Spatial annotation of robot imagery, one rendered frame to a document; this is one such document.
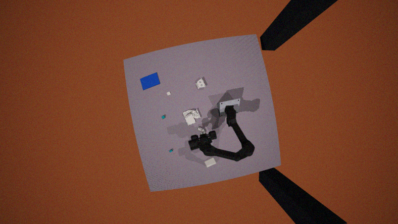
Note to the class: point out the blue flat plate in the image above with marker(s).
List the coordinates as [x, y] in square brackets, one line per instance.
[149, 81]

